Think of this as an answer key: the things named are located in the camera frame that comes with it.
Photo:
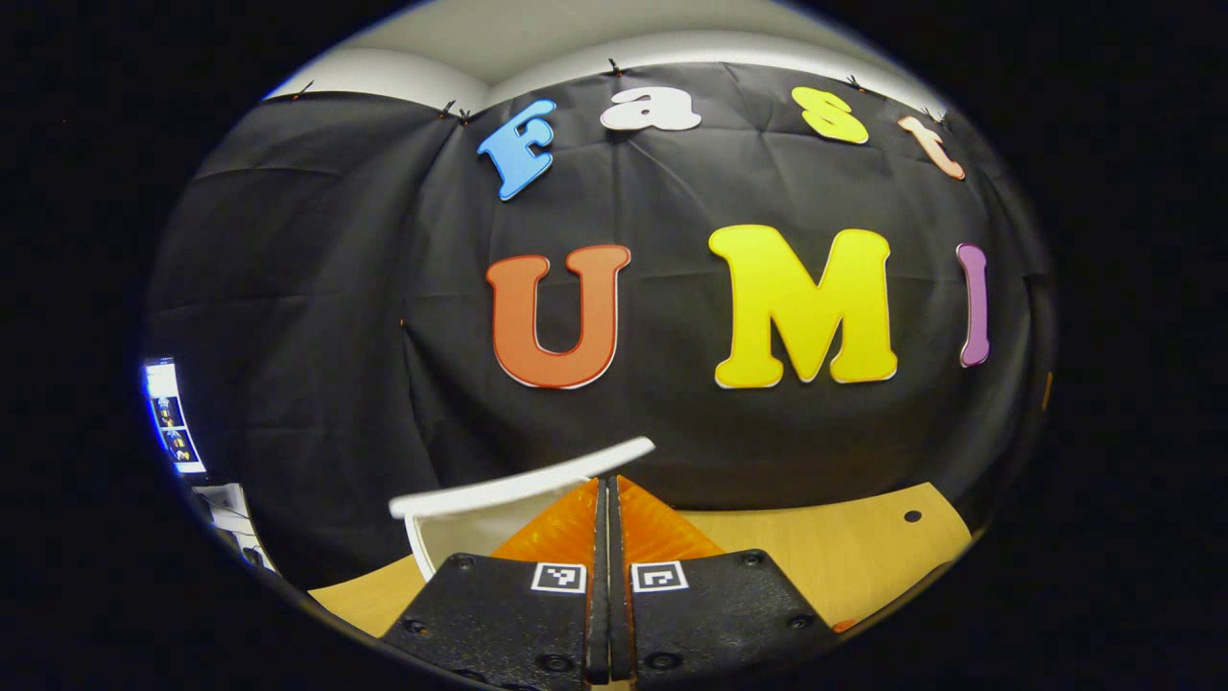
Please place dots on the black backdrop cloth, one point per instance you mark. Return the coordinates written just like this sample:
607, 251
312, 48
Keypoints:
384, 288

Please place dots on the wooden desktop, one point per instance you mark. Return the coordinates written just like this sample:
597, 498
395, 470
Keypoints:
844, 557

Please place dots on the white desktop garbage bin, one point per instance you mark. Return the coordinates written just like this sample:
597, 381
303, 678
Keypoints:
460, 533

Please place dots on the computer monitor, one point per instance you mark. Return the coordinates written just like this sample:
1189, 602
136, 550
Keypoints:
173, 422

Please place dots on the white computer stand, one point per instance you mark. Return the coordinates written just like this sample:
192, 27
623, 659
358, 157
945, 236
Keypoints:
225, 504

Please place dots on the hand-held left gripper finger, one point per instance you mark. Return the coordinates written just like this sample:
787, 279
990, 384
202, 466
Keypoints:
619, 614
602, 614

